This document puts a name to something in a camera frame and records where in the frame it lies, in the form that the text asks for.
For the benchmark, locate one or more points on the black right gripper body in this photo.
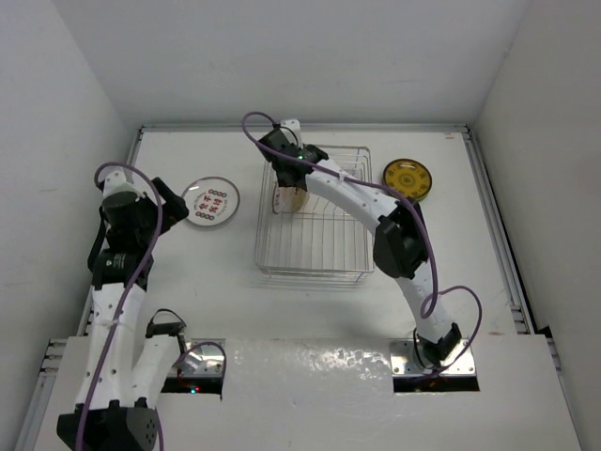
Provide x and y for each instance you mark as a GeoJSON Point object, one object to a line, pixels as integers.
{"type": "Point", "coordinates": [282, 181]}

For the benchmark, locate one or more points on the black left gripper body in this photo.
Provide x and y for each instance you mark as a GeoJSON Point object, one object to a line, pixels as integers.
{"type": "Point", "coordinates": [149, 210]}

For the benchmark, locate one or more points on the white orange sunburst plate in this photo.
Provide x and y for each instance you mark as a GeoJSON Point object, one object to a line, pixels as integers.
{"type": "Point", "coordinates": [281, 199]}

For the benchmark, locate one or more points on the beige plate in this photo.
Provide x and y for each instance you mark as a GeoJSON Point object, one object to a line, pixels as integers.
{"type": "Point", "coordinates": [297, 200]}

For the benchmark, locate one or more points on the white red lettered plate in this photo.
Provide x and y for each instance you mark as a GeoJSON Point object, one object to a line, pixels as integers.
{"type": "Point", "coordinates": [211, 201]}

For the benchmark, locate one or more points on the yellow brown plate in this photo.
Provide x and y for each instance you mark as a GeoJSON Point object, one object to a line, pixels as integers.
{"type": "Point", "coordinates": [409, 177]}

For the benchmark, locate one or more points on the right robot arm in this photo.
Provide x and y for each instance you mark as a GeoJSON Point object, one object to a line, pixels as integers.
{"type": "Point", "coordinates": [401, 246]}

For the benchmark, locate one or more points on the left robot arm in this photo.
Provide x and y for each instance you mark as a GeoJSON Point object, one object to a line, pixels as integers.
{"type": "Point", "coordinates": [115, 408]}

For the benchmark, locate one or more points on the white foreground cover board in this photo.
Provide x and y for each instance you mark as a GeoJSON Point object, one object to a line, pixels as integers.
{"type": "Point", "coordinates": [338, 395]}

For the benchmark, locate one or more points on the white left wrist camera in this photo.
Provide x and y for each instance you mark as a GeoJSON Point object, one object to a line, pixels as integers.
{"type": "Point", "coordinates": [116, 182]}

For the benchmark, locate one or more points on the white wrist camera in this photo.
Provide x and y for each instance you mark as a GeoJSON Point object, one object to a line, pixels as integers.
{"type": "Point", "coordinates": [293, 128]}
{"type": "Point", "coordinates": [116, 182]}

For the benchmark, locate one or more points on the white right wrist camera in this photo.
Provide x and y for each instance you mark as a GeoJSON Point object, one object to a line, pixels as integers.
{"type": "Point", "coordinates": [293, 128]}

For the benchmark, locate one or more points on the wire dish rack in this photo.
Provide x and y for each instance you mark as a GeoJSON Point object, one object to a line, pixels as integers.
{"type": "Point", "coordinates": [322, 241]}

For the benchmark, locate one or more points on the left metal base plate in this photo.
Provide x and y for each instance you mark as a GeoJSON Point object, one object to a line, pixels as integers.
{"type": "Point", "coordinates": [205, 361]}

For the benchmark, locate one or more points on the aluminium table edge rail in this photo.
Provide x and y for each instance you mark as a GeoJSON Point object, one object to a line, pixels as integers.
{"type": "Point", "coordinates": [510, 274]}

